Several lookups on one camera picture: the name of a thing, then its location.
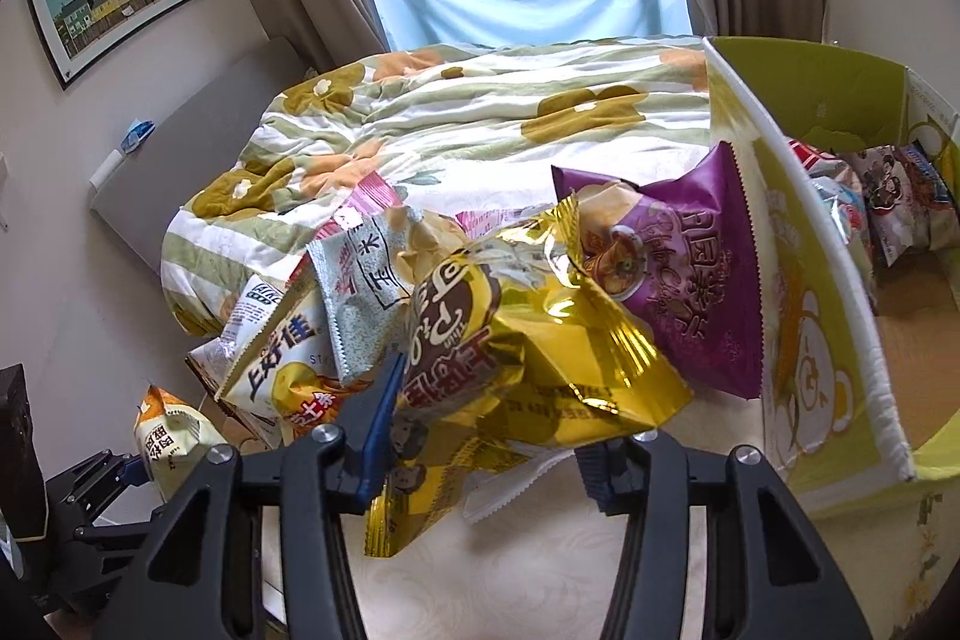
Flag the cartoon blue snack bag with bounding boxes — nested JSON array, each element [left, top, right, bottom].
[[808, 143, 960, 312]]

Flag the red white snack bag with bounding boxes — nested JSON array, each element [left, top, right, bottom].
[[788, 138, 854, 185]]

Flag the pink white snack bag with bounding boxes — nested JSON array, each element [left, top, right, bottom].
[[314, 172, 539, 239]]

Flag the grey headboard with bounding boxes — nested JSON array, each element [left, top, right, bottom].
[[89, 37, 308, 271]]

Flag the purple chip bag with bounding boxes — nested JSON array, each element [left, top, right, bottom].
[[553, 142, 765, 399]]

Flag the white black barcode snack bag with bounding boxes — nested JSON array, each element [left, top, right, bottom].
[[185, 275, 283, 393]]

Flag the floral green striped quilt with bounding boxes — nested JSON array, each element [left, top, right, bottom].
[[160, 39, 709, 336]]

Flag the gold yellow snack bag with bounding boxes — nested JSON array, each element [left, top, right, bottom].
[[364, 197, 693, 557]]

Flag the white yellow chip bag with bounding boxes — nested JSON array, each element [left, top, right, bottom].
[[217, 271, 373, 443]]

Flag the grey-green corn snack bag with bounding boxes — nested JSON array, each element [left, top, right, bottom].
[[308, 206, 420, 386]]

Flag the orange white snack bag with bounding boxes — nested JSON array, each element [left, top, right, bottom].
[[133, 385, 226, 502]]

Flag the green cardboard snack box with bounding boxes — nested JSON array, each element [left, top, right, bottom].
[[703, 35, 960, 640]]

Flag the blue white item on headboard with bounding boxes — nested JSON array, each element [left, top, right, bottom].
[[88, 120, 156, 190]]

